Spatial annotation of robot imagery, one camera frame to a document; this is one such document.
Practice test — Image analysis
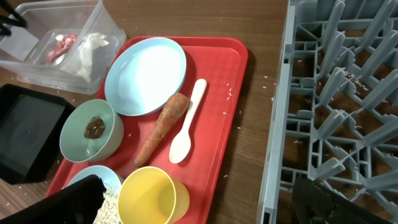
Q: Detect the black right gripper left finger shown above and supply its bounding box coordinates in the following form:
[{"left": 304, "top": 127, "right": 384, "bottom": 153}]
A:
[{"left": 1, "top": 175, "right": 106, "bottom": 224}]

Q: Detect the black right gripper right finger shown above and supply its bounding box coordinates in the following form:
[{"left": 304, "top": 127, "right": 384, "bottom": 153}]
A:
[{"left": 292, "top": 177, "right": 390, "bottom": 224}]

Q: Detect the light blue rice bowl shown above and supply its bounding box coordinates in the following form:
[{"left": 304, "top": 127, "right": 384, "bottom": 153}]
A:
[{"left": 67, "top": 165, "right": 125, "bottom": 224}]

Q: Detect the green bowl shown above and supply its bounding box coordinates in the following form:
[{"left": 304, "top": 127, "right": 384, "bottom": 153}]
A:
[{"left": 59, "top": 99, "right": 124, "bottom": 163}]

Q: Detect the brown food lump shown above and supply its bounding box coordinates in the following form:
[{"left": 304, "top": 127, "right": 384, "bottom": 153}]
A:
[{"left": 84, "top": 116, "right": 105, "bottom": 139}]

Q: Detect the red snack wrapper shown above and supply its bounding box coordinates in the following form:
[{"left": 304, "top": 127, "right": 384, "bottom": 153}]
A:
[{"left": 47, "top": 34, "right": 78, "bottom": 62}]

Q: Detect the white napkin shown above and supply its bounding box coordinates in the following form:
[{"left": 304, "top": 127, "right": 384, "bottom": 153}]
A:
[{"left": 77, "top": 32, "right": 109, "bottom": 82}]

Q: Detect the white rice pile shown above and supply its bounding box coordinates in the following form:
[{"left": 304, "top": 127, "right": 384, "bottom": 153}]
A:
[{"left": 93, "top": 183, "right": 120, "bottom": 224}]

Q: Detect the grey dishwasher rack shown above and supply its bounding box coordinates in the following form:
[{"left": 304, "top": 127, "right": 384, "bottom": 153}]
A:
[{"left": 256, "top": 0, "right": 397, "bottom": 223}]

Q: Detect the yellow plastic cup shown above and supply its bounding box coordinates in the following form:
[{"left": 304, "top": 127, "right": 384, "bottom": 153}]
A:
[{"left": 117, "top": 166, "right": 190, "bottom": 224}]

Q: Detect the black tray bin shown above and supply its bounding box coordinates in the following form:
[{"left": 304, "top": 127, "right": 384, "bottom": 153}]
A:
[{"left": 1, "top": 84, "right": 75, "bottom": 185}]

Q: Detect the white plastic spoon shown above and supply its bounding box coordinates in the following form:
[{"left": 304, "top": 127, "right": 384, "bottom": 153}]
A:
[{"left": 169, "top": 78, "right": 207, "bottom": 164}]

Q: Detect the orange carrot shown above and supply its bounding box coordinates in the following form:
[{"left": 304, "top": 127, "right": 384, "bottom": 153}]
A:
[{"left": 134, "top": 93, "right": 190, "bottom": 168}]

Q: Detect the light blue plate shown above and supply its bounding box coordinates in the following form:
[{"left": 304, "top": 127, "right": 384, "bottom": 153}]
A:
[{"left": 104, "top": 37, "right": 187, "bottom": 116}]

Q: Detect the clear plastic bin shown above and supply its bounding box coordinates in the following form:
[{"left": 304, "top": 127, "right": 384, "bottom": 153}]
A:
[{"left": 1, "top": 1, "right": 126, "bottom": 95}]

